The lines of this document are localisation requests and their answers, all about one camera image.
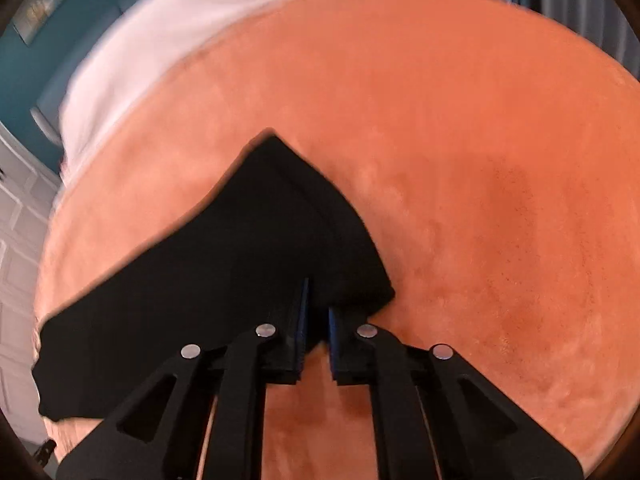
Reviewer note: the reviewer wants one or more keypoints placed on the white pillow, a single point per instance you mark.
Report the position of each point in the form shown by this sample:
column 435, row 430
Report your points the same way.
column 150, row 60

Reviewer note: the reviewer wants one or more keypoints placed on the black pants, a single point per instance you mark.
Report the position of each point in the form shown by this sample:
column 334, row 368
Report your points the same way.
column 210, row 270

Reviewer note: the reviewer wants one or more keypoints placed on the white panelled door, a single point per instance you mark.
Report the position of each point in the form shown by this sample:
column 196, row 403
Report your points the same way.
column 20, row 240

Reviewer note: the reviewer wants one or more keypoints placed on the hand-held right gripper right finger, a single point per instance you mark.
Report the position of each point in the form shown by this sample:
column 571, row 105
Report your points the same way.
column 334, row 342

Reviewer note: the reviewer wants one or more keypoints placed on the orange blanket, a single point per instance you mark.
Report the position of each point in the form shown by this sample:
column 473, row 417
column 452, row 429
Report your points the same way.
column 425, row 160

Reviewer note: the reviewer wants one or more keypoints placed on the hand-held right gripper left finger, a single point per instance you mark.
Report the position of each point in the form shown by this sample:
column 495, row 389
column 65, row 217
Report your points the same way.
column 302, row 332

